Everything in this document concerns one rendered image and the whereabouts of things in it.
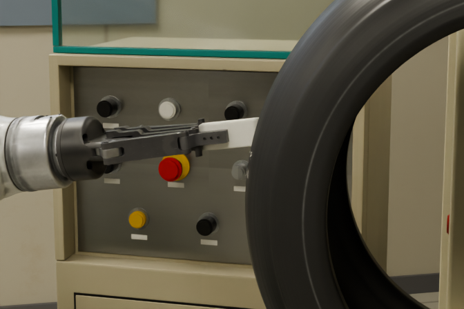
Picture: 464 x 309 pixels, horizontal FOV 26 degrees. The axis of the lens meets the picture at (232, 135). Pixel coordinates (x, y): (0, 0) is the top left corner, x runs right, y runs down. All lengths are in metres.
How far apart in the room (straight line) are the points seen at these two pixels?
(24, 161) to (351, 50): 0.43
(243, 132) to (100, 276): 0.75
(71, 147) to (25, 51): 2.75
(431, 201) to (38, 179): 3.33
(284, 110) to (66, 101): 0.86
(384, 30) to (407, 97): 3.32
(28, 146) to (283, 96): 0.34
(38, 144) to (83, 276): 0.68
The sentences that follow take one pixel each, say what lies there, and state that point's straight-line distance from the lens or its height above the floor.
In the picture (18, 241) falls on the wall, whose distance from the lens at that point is 4.04.
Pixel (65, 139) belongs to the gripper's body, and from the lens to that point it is 1.17.
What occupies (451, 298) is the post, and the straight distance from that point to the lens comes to 1.43.
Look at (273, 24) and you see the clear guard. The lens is 1.66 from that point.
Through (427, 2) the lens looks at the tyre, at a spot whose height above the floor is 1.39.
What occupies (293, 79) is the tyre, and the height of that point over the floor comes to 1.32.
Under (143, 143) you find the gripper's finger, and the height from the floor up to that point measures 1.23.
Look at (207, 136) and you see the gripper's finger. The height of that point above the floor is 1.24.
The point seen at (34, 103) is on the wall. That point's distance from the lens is 3.92.
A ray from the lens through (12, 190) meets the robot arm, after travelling 1.22.
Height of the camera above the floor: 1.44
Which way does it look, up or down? 10 degrees down
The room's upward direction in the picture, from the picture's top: straight up
